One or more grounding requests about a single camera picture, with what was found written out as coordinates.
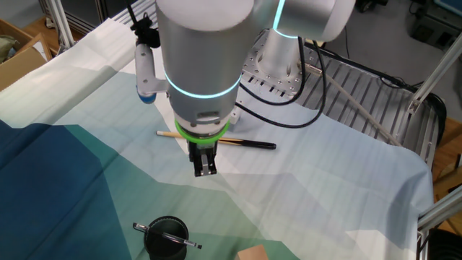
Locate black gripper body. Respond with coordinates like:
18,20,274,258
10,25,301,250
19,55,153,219
186,139,219,163

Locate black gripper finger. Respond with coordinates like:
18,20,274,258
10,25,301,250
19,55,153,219
193,153,218,178

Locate black silver pen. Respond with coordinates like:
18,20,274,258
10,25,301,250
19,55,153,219
132,222,203,250

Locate black mesh pen holder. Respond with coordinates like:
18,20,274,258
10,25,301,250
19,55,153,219
143,215,190,260

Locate wooden black cue stick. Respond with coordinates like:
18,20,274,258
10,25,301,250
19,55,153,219
155,130,277,151

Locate light wooden cube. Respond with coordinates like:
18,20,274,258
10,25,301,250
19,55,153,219
236,244,270,260

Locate blue green white tablecloth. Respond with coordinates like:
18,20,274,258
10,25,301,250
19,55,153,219
0,17,434,260

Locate brown cardboard box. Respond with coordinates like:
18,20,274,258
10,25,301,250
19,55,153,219
0,17,53,91

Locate olive green bag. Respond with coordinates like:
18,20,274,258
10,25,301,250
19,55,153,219
0,34,19,64

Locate black equipment case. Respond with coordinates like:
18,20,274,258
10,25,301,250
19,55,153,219
411,0,462,50

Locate green wrist flange ring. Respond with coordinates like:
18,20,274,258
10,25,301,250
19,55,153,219
174,118,231,146

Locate silver bracket wrist camera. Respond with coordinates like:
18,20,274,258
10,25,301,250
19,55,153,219
134,41,170,105

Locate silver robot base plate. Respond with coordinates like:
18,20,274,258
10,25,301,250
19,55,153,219
240,30,326,98

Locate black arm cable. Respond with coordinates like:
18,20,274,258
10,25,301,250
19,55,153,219
126,0,328,129

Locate grey robot base hose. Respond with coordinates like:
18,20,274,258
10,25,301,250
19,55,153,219
297,60,404,147

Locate aluminium frame post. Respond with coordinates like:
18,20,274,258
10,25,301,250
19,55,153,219
46,0,75,50
407,34,462,115
417,194,462,260

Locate black cable bundle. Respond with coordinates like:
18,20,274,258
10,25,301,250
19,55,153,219
378,74,448,147

